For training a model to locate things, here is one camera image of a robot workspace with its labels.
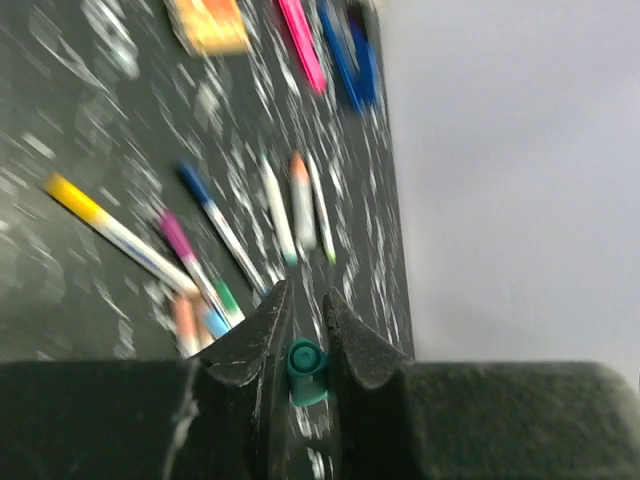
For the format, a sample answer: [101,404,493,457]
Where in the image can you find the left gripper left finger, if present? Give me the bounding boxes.
[192,280,293,479]

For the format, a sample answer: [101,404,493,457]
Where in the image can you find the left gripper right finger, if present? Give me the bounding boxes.
[323,289,410,479]

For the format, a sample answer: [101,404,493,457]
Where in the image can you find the teal marker cap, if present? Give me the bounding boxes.
[287,338,328,407]

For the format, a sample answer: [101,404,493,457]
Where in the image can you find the orange highlighter marker body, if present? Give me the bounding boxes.
[290,151,317,250]

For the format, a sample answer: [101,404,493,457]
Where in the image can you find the light blue cap marker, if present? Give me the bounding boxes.
[202,309,231,340]

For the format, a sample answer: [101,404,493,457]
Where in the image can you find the peach cap white marker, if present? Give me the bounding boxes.
[193,297,214,349]

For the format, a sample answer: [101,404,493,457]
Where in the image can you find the pink cap white marker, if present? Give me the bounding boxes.
[171,295,200,358]

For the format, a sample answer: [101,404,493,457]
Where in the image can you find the purple cap marker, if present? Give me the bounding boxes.
[158,208,231,328]

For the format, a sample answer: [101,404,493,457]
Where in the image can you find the dark blue cap marker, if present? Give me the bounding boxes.
[177,161,269,297]

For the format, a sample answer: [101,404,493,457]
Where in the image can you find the yellow cap white marker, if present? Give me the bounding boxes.
[45,174,198,296]

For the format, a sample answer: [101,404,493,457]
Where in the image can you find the orange spiral notebook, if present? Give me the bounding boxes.
[164,0,250,57]

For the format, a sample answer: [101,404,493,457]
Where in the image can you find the blue stapler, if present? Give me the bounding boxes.
[317,1,378,114]

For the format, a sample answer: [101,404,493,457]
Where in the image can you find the pink utility knife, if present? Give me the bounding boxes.
[278,0,327,94]

